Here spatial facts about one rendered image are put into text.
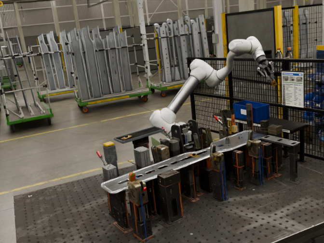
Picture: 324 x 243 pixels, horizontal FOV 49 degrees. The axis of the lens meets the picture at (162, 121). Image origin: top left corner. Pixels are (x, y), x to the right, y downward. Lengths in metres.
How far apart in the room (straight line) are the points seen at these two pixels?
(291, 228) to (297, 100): 1.21
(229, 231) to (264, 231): 0.20
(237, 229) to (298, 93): 1.33
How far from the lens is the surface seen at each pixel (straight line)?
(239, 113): 3.32
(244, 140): 2.84
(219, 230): 2.27
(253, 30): 4.99
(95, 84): 9.33
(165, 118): 3.19
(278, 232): 2.27
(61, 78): 11.92
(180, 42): 10.60
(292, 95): 3.15
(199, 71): 3.27
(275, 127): 2.93
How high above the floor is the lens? 1.92
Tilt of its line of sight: 15 degrees down
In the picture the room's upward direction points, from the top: 6 degrees counter-clockwise
